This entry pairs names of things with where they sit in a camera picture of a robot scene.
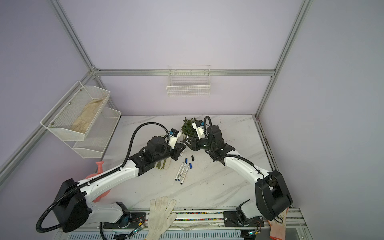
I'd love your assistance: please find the white wire basket back wall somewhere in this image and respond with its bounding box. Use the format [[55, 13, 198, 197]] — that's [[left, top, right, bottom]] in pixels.
[[166, 65, 211, 97]]

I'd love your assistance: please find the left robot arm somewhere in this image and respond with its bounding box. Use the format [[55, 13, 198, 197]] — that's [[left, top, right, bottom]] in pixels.
[[36, 136, 186, 233]]

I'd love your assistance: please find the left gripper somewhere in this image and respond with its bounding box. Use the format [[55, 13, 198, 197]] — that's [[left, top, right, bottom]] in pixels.
[[154, 142, 186, 164]]

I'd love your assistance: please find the white marker blue tip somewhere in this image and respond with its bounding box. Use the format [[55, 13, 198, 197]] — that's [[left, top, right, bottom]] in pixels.
[[175, 163, 185, 181]]

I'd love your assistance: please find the lower white mesh shelf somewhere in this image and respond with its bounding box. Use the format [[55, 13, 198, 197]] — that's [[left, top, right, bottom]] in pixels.
[[73, 107, 121, 159]]

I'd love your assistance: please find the beige glove in shelf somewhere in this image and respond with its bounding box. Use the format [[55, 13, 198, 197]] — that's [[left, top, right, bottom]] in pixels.
[[70, 98, 105, 134]]

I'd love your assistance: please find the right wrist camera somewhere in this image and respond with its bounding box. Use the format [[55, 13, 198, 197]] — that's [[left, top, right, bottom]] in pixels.
[[192, 120, 205, 140]]

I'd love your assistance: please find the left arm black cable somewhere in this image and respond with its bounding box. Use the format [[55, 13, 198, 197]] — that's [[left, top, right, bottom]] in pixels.
[[120, 121, 169, 169]]

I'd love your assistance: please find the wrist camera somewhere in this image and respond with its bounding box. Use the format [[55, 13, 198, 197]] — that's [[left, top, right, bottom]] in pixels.
[[168, 129, 181, 149], [192, 120, 205, 140]]

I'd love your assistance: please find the white marker blue cap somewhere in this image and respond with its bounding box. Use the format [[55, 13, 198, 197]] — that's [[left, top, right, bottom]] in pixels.
[[177, 158, 188, 181]]

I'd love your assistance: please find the upper white mesh shelf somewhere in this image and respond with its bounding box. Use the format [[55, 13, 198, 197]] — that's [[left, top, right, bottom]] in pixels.
[[41, 82, 110, 142]]

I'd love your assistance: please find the orange white glove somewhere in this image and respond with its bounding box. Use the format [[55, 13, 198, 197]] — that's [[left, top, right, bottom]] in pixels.
[[268, 208, 289, 240]]

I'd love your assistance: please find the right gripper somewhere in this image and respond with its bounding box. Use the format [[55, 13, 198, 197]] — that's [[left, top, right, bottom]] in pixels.
[[182, 134, 215, 153]]

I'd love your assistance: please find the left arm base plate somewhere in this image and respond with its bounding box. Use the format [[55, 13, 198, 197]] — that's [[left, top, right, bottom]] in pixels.
[[103, 212, 147, 229]]

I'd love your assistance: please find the potted green plant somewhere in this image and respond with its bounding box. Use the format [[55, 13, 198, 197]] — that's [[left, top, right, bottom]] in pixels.
[[181, 118, 197, 137]]

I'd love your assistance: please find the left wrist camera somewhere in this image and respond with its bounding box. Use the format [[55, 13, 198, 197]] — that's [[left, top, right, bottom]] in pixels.
[[168, 129, 181, 149]]

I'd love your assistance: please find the white work glove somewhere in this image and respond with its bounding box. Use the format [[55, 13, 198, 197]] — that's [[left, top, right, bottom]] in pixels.
[[145, 196, 177, 240]]

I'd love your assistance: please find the white mesh shelf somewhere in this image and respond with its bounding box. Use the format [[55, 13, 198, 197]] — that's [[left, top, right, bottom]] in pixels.
[[73, 107, 121, 159], [41, 82, 110, 142]]

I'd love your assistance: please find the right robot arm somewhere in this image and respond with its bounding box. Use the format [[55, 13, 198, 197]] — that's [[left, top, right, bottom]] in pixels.
[[183, 121, 293, 227]]

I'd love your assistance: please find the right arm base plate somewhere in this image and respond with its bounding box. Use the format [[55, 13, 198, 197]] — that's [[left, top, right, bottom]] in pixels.
[[223, 211, 265, 227]]

